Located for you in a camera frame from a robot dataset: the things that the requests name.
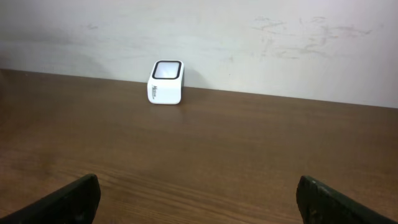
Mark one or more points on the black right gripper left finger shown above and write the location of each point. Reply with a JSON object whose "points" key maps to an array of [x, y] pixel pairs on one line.
{"points": [[75, 203]]}

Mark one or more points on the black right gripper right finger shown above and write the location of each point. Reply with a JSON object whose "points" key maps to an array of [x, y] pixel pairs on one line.
{"points": [[321, 204]]}

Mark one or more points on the white barcode scanner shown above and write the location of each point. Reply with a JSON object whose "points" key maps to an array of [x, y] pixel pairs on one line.
{"points": [[165, 83]]}

